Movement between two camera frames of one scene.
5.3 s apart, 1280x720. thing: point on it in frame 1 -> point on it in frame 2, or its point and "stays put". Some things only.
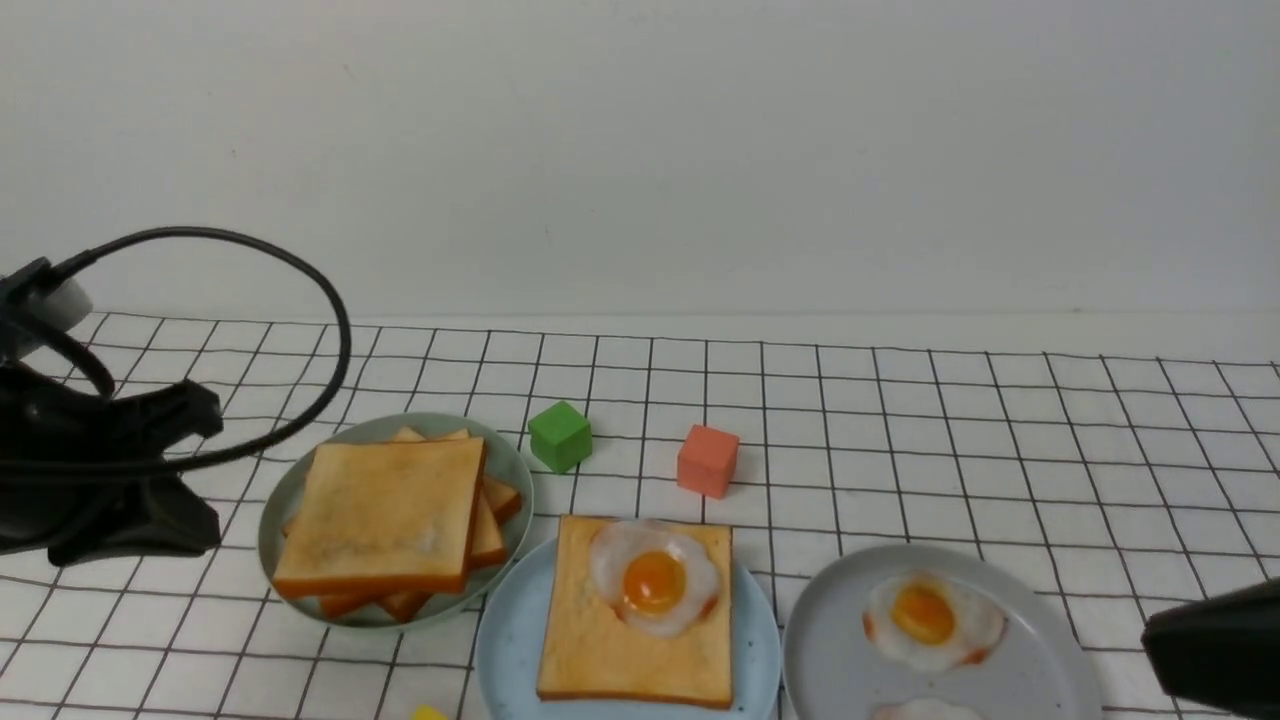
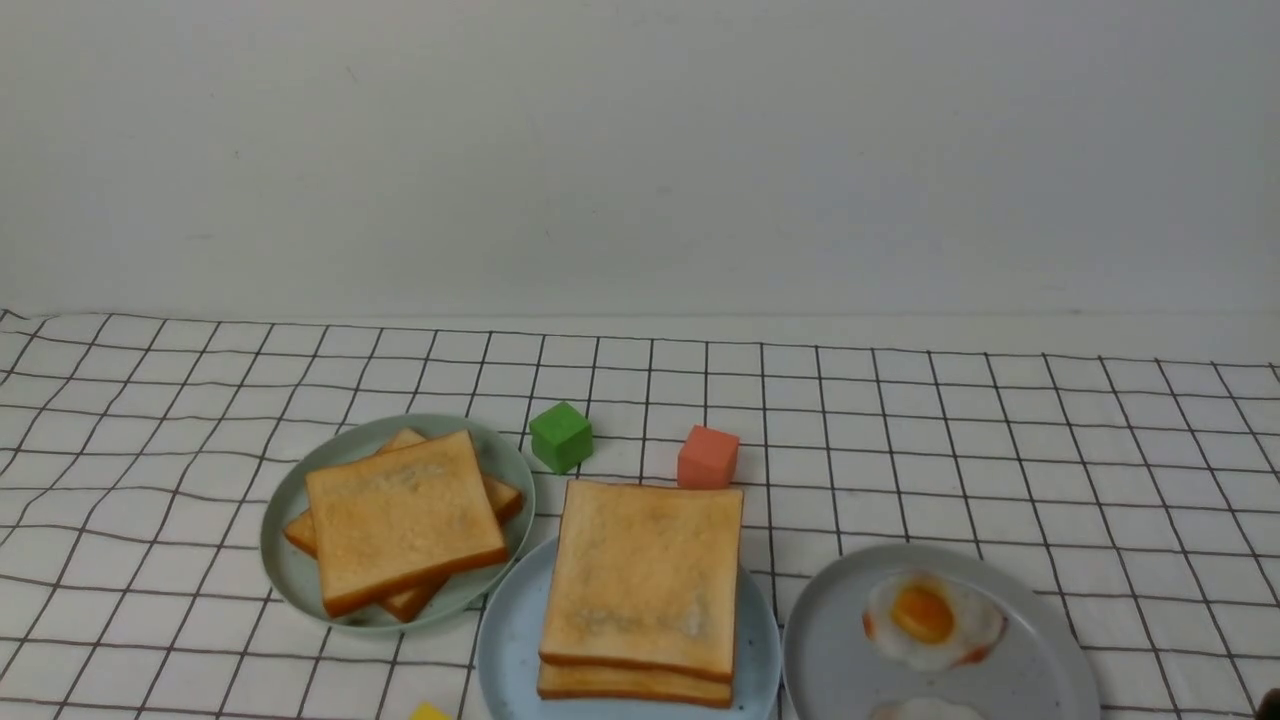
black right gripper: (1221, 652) -> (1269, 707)
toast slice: (385, 517) -> (645, 575)
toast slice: (503, 497) stays put
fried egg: (931, 622) stays put
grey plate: (1043, 666) stays put
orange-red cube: (706, 461) stays put
